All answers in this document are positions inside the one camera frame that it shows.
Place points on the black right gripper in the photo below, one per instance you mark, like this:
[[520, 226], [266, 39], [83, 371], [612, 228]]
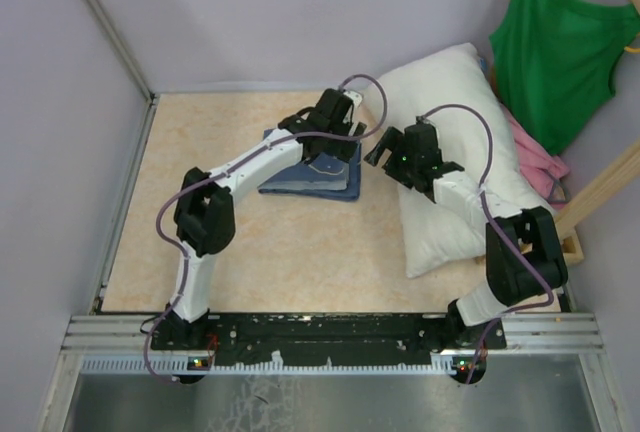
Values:
[[388, 142]]

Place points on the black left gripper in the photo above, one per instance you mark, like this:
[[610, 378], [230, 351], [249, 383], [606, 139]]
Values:
[[343, 149]]

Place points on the grey-blue pillowcase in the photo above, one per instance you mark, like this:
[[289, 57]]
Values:
[[325, 178]]

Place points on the white pillow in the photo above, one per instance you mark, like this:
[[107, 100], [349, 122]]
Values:
[[473, 131]]

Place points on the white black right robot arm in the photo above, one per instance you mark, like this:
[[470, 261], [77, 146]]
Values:
[[524, 261]]

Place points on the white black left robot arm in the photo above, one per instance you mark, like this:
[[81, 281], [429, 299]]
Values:
[[205, 210]]

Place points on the pink shirt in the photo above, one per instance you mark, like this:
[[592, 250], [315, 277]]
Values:
[[535, 163]]

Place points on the green tank top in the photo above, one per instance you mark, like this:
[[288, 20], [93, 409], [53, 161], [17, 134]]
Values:
[[555, 63]]

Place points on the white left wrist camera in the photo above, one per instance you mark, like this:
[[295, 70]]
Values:
[[355, 97]]

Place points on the aluminium rail frame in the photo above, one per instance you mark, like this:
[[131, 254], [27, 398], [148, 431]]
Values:
[[551, 376]]

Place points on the white slotted cable duct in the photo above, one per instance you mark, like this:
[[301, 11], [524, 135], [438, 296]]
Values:
[[192, 366]]

